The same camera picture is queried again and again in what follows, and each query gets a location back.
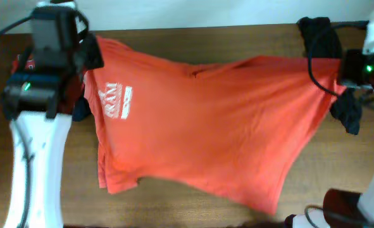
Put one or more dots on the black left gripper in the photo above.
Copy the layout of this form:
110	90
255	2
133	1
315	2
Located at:
90	42

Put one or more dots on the orange FRAM t-shirt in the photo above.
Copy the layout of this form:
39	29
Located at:
229	129

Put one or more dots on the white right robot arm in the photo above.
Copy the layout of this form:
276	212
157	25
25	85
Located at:
344	208

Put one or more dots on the red printed folded t-shirt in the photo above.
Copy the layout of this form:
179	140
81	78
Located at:
29	64

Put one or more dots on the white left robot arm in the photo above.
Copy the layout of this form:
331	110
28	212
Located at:
41	103

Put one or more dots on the black crumpled garment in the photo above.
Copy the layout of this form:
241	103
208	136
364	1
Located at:
323	45

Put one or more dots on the navy folded garment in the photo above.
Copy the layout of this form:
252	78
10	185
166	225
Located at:
81	110

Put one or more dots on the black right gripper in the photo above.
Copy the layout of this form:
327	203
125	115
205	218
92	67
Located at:
351	59

